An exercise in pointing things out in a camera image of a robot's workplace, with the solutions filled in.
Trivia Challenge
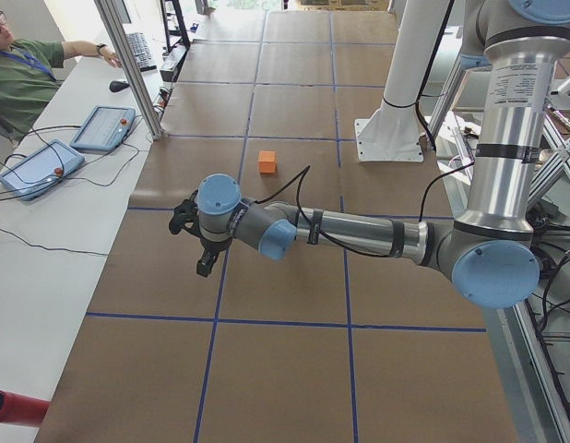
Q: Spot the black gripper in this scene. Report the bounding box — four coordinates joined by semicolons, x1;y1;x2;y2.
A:
196;230;230;277

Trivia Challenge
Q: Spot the far blue teach pendant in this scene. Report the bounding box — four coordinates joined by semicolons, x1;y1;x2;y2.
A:
70;106;136;152

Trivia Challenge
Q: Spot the blue teach pendant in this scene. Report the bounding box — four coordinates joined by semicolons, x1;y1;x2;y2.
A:
70;106;136;152
0;139;85;200

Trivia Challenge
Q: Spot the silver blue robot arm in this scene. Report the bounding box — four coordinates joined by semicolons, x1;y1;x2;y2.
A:
172;1;570;308

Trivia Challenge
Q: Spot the aluminium frame post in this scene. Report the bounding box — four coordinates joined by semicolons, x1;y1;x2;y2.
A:
94;0;163;140

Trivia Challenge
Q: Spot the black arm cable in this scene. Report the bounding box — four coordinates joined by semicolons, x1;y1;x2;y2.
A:
256;164;475;259

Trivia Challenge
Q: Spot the black computer mouse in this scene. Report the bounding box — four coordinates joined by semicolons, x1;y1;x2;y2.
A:
109;80;129;93

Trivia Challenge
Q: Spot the near blue teach pendant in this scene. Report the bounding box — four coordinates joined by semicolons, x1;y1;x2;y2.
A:
0;139;85;200

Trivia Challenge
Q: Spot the black keyboard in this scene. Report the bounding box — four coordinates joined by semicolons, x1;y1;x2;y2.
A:
125;32;157;72

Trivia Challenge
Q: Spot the orange foam cube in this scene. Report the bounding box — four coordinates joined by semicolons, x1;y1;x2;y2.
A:
257;150;278;174

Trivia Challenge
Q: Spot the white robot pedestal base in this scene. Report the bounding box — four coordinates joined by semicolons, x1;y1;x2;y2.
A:
355;0;454;162

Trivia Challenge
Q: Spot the aluminium lattice frame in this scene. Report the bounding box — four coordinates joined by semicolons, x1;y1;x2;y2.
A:
428;62;570;442

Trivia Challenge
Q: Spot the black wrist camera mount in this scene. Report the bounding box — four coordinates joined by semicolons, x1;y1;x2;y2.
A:
169;191;201;237

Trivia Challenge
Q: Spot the red cylinder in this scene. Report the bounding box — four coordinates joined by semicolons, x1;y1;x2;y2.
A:
0;390;50;427

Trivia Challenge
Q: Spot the person in green shirt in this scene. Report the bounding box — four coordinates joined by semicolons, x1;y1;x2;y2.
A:
0;11;122;141

